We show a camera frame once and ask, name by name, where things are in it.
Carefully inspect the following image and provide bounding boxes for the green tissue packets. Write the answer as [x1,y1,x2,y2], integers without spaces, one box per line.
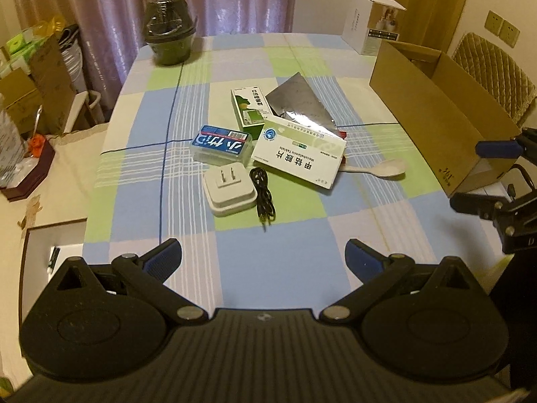
[4,25,50,65]

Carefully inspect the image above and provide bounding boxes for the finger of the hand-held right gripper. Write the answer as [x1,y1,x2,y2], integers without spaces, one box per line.
[475,128,537,164]
[450,191,511,221]

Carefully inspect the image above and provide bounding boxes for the black audio cable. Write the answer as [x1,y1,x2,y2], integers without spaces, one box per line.
[249,167,277,232]

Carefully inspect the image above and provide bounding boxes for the blue dental floss box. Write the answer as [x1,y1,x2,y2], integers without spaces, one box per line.
[191,125,252,166]

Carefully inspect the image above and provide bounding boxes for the green and white medicine box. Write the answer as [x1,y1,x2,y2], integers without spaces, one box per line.
[231,85,274,131]

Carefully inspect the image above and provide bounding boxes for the chair with quilted cushion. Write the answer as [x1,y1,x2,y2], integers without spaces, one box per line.
[451,32,537,129]

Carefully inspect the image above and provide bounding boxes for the beige wall socket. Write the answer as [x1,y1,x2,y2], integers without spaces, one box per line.
[501,20,521,47]
[485,10,504,34]

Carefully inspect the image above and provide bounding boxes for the dark red wooden box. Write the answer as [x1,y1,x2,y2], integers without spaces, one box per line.
[2,138,56,201]

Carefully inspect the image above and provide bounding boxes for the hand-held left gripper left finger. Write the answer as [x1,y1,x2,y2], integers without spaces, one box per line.
[54,238,210,324]

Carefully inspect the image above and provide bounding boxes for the silver foil bag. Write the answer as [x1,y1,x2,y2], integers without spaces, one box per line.
[267,72,347,139]

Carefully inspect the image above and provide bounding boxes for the small brown cardboard box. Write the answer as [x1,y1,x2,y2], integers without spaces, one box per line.
[0,69,43,135]

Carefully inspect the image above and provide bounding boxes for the white carton box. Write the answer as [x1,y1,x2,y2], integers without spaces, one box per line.
[341,0,407,55]

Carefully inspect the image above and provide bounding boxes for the stack of white bowls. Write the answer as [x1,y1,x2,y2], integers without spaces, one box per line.
[59,27,85,93]

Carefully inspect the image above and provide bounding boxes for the beige plastic spoon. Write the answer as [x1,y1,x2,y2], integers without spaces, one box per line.
[339,159,407,179]

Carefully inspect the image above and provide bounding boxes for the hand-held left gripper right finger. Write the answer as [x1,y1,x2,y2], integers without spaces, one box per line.
[320,238,479,324]

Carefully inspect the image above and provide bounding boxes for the wood-framed board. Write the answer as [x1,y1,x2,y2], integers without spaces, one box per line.
[19,220,87,297]

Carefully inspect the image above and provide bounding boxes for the dark green wrapped pot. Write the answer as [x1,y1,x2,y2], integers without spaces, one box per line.
[145,0,199,66]

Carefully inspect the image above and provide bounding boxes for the purple curtain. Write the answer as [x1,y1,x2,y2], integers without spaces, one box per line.
[8,0,296,127]

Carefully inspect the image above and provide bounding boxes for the clear plastic bag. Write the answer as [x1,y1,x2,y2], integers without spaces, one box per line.
[0,109,31,186]

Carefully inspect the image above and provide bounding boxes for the white power adapter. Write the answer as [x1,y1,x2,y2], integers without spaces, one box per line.
[202,165,259,218]

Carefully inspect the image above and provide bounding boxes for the white stool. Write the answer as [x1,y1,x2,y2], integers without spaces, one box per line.
[63,90,103,131]

